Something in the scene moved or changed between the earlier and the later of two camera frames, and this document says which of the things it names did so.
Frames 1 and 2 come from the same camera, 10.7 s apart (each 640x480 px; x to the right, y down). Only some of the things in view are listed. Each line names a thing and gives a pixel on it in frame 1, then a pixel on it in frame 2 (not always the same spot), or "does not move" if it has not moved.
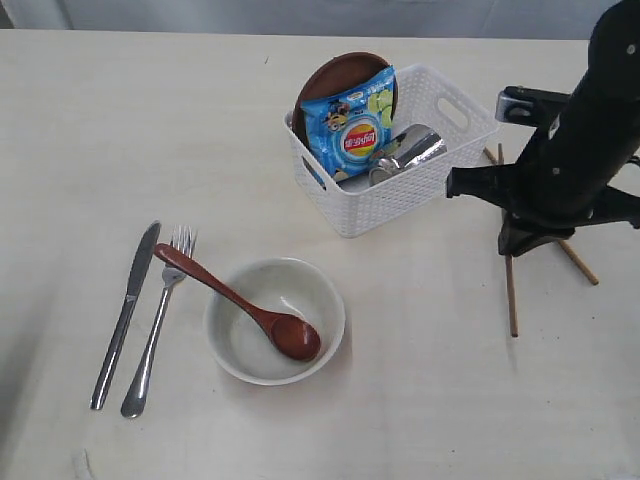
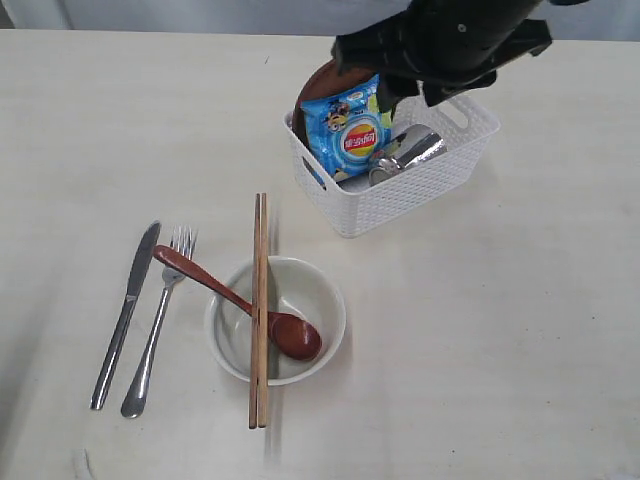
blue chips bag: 350,133 does not move
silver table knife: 136,280 does not move
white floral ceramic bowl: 278,285 does not move
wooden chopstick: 509,275 → 254,318
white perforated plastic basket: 351,205 does not move
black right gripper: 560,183 → 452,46
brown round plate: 334,74 does not move
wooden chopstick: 588,276 → 263,321
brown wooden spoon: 292,336 does not move
